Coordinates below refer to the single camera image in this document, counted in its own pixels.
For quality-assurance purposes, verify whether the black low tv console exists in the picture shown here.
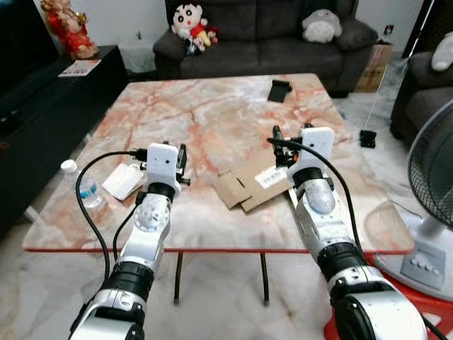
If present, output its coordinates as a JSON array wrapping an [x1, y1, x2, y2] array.
[[0, 45, 129, 240]]

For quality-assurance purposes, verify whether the dark grey sofa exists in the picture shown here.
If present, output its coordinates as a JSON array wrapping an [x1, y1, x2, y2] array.
[[153, 0, 380, 98]]

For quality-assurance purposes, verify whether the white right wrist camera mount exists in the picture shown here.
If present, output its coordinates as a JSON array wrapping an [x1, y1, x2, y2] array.
[[297, 126, 335, 171]]

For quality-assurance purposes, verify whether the printed paper leaflet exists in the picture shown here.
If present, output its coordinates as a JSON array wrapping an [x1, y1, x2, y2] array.
[[57, 59, 102, 78]]

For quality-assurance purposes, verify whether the black television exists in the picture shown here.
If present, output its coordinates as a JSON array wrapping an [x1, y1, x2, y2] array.
[[0, 0, 59, 96]]

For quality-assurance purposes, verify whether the red and gold figurine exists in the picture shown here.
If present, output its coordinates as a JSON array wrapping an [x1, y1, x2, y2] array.
[[40, 0, 101, 62]]

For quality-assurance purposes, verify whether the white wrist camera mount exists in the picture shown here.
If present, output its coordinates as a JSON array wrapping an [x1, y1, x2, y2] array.
[[144, 142, 180, 187], [297, 126, 335, 171]]

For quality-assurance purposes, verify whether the white plush toy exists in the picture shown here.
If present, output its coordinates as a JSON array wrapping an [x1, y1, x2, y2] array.
[[430, 31, 453, 72]]

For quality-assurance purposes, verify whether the black floor stand with rod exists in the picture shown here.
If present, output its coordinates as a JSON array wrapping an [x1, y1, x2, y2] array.
[[359, 0, 437, 149]]

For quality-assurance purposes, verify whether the grey round plush toy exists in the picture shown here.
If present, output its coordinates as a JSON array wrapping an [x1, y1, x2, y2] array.
[[301, 8, 344, 44]]

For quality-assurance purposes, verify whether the brown cardboard carton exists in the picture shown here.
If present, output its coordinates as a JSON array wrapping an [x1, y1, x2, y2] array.
[[353, 40, 394, 95]]

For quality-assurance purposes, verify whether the white standing fan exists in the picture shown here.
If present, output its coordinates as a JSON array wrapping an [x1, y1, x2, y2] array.
[[374, 99, 453, 302]]

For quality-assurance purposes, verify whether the white paper packet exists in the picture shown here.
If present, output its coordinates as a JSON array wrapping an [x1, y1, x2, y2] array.
[[102, 164, 147, 202]]

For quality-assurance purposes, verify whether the brown cardboard box with label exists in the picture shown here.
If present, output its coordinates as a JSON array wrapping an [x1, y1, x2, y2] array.
[[213, 152, 299, 214]]

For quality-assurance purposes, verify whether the dark grey armchair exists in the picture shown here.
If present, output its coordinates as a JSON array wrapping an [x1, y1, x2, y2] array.
[[390, 31, 453, 144]]

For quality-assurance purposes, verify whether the red plastic stool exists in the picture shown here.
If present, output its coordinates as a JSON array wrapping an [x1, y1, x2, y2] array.
[[323, 251, 453, 340]]

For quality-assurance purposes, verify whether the clear plastic water bottle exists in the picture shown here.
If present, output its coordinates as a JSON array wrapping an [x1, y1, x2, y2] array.
[[60, 159, 108, 210]]

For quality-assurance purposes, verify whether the cartoon boy plush doll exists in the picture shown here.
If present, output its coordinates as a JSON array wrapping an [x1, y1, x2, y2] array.
[[171, 3, 221, 55]]

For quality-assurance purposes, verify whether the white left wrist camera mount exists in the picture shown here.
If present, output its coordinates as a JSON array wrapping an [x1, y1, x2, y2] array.
[[144, 142, 180, 187]]

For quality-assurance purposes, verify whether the pink marble table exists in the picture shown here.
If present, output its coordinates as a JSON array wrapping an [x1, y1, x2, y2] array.
[[21, 72, 415, 307]]

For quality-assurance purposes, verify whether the small black phone stand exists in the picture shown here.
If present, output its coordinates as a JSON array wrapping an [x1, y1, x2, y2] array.
[[267, 79, 293, 104]]

